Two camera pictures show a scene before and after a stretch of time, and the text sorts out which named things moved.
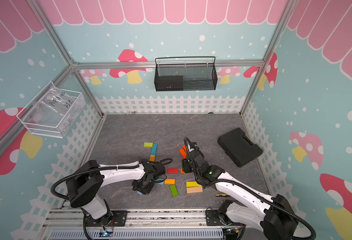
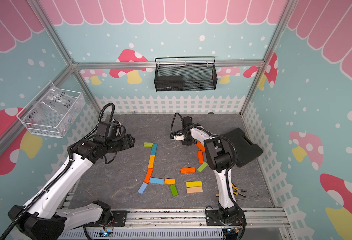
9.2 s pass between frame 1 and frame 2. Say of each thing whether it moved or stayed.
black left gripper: moved
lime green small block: stayed
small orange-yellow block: stayed
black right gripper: moved
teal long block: stayed
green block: stayed
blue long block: stayed
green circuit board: stayed
